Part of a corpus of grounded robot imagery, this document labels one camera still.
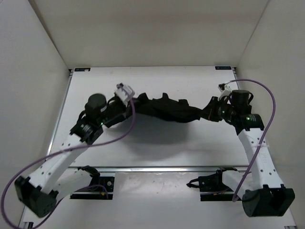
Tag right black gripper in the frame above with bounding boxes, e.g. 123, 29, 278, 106
198, 97, 236, 123

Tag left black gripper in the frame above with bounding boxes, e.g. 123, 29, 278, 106
102, 94, 143, 121

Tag black pleated skirt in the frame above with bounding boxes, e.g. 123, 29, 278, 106
132, 93, 210, 123

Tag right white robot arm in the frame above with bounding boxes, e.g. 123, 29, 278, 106
203, 90, 295, 217

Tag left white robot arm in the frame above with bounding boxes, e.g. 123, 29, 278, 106
14, 89, 135, 218

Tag right blue table label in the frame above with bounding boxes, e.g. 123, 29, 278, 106
215, 66, 232, 70

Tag blue table label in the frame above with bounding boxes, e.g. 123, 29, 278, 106
74, 68, 91, 72
215, 66, 232, 70

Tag left blue table label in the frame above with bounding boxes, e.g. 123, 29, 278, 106
74, 68, 91, 72

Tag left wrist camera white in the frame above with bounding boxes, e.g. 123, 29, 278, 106
114, 83, 135, 106

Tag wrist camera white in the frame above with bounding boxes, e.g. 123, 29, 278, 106
218, 83, 232, 100
114, 83, 135, 106

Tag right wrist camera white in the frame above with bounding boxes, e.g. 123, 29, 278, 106
218, 83, 232, 100

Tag aluminium table edge rail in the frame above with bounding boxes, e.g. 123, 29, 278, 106
44, 166, 269, 173

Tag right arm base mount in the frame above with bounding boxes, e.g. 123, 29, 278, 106
186, 167, 238, 202

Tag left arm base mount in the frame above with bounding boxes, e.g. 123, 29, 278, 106
70, 166, 115, 200

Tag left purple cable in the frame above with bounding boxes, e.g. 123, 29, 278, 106
1, 96, 137, 229

